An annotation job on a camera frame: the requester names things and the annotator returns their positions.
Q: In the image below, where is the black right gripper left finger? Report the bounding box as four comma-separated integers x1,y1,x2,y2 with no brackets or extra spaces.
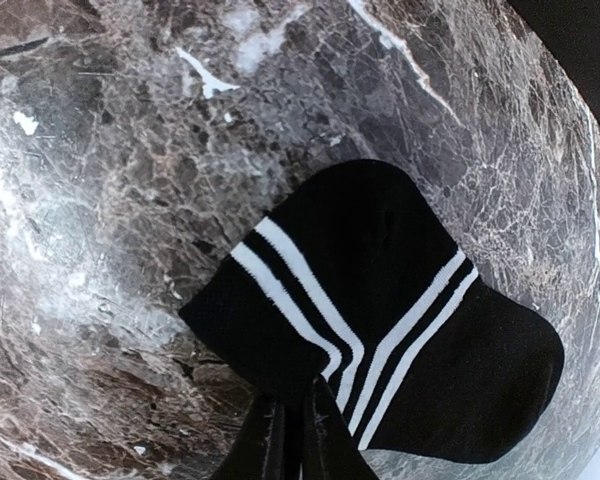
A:
235,395,293,479

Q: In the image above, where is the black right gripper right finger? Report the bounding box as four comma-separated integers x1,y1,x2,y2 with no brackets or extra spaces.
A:
302,382,378,480

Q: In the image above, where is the black white-striped sock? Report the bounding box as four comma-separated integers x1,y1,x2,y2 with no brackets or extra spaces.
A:
180,160,564,464

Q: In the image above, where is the black compartment display box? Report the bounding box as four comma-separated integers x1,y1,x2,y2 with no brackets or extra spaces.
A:
509,0,600,125

